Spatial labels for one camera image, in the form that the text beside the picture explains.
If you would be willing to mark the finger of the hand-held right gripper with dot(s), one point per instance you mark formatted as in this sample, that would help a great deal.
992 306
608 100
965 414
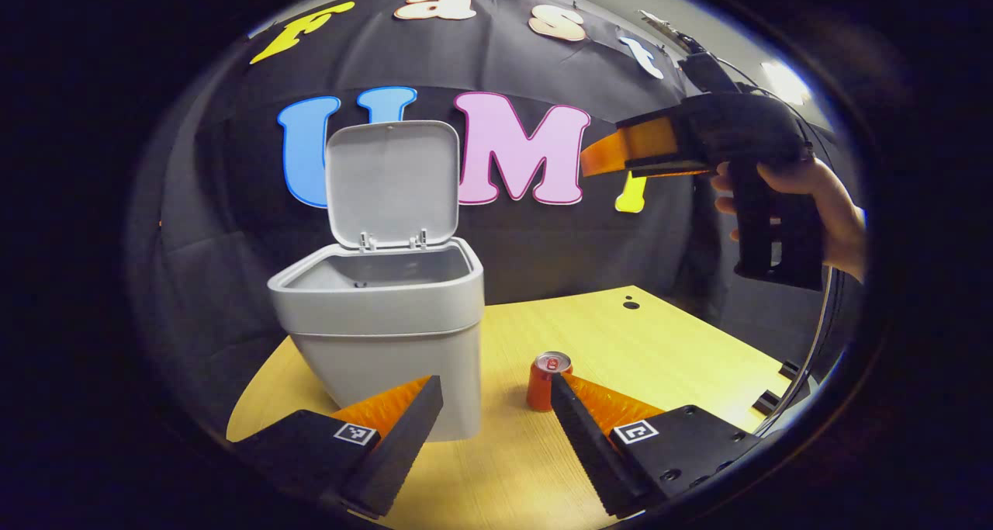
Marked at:
667 168
636 146

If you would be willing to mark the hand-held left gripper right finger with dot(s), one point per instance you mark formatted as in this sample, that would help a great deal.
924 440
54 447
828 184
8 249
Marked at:
586 441

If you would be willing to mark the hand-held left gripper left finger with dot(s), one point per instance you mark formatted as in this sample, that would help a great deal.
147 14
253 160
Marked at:
403 448

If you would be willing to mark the red pop can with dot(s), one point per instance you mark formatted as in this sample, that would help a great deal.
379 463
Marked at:
541 386

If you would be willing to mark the grey desktop garbage bin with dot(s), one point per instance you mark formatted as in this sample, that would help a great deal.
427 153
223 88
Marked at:
388 313

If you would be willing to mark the wooden desktop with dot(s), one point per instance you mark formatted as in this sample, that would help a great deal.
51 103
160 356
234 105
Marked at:
667 359

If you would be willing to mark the small ceiling light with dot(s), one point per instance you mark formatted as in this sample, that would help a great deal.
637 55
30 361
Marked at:
785 82

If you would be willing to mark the black table clamp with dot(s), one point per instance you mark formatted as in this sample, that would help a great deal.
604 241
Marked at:
766 403
789 369

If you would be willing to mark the black backdrop cloth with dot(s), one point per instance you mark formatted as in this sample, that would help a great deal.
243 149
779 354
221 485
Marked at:
233 204

